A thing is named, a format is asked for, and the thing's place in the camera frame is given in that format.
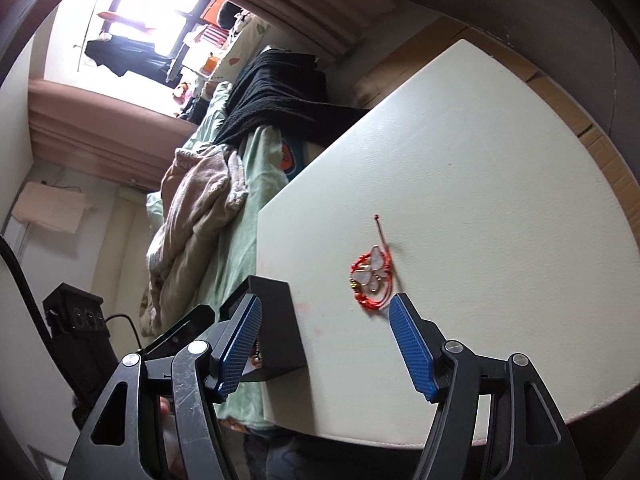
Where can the small orange item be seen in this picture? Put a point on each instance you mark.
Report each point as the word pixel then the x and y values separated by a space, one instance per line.
pixel 211 62

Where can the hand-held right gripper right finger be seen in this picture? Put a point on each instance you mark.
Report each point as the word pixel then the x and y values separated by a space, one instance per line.
pixel 410 345

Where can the black knitted blanket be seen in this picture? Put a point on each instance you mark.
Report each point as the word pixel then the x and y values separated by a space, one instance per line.
pixel 280 95

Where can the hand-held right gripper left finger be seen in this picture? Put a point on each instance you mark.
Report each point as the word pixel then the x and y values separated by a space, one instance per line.
pixel 237 345

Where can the red striped box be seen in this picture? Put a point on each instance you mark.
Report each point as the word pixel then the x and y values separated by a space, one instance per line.
pixel 212 37

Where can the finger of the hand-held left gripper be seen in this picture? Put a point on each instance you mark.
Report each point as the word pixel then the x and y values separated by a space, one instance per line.
pixel 180 327

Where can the cartoon printed bed cover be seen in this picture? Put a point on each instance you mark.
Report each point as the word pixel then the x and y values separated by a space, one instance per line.
pixel 290 160

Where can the orange box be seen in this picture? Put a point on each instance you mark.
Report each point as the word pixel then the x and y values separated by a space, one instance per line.
pixel 212 10

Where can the hanging dark clothes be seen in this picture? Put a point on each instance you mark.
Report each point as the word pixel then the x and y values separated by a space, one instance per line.
pixel 125 55

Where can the beige hanging towel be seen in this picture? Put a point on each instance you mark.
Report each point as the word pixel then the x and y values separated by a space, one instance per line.
pixel 50 207

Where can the hanging pink garment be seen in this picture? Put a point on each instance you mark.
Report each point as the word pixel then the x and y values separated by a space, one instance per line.
pixel 120 16

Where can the black jewelry box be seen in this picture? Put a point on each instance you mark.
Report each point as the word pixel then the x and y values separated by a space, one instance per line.
pixel 280 330

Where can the green bed sheet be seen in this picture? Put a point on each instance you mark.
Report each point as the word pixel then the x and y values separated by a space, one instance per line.
pixel 245 240

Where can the white square table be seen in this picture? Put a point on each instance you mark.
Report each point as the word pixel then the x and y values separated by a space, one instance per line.
pixel 475 160

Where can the black bag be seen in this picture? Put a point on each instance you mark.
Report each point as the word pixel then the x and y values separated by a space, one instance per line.
pixel 229 12

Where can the beige fleece blanket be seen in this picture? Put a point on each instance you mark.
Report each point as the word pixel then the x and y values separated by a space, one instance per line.
pixel 200 210

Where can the pink curtain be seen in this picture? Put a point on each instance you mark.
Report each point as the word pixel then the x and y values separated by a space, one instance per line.
pixel 110 130
pixel 300 10

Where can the floral windowsill cloth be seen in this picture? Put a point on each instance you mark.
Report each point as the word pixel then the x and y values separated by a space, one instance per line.
pixel 245 45

